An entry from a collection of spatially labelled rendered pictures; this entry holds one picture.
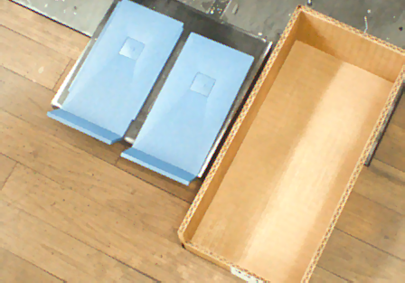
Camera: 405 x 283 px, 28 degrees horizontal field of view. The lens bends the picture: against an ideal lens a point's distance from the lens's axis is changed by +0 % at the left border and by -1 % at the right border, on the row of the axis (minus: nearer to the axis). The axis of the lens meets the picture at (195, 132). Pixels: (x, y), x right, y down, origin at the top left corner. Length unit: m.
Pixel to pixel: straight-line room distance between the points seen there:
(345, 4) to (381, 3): 0.04
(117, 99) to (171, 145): 0.07
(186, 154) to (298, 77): 0.14
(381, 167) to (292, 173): 0.09
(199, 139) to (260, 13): 0.16
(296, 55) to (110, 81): 0.19
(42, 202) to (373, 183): 0.33
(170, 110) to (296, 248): 0.18
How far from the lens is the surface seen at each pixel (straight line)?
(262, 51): 0.82
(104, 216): 0.79
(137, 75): 0.81
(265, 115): 0.81
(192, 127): 0.79
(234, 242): 0.77
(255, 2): 0.87
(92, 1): 0.88
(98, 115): 0.80
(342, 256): 0.78
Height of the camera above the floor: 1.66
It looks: 70 degrees down
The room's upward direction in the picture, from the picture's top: 7 degrees counter-clockwise
